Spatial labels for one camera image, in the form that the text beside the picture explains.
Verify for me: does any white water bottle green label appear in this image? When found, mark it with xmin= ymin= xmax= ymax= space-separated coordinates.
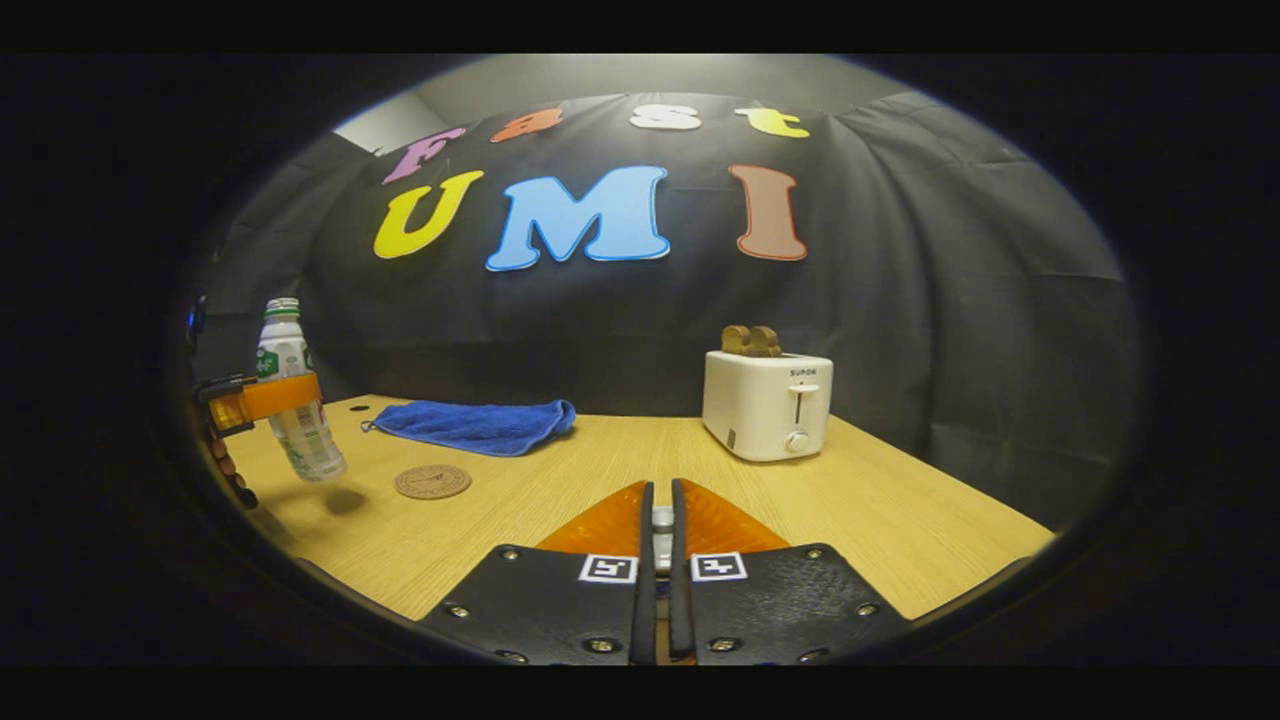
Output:
xmin=255 ymin=298 xmax=348 ymax=484

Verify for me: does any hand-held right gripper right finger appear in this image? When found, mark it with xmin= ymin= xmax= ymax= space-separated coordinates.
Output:
xmin=668 ymin=478 xmax=921 ymax=666

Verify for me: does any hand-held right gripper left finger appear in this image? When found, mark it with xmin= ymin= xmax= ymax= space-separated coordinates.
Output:
xmin=420 ymin=480 xmax=658 ymax=666

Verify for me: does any white toaster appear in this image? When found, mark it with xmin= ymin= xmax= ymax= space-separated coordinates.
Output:
xmin=702 ymin=349 xmax=835 ymax=463

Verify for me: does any black backdrop cloth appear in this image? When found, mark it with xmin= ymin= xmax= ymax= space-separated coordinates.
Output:
xmin=190 ymin=92 xmax=1141 ymax=531

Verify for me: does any blue towel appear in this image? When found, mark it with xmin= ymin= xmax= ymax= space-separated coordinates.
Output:
xmin=362 ymin=399 xmax=578 ymax=458

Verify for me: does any round cork coaster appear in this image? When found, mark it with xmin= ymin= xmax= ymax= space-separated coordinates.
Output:
xmin=393 ymin=464 xmax=473 ymax=501

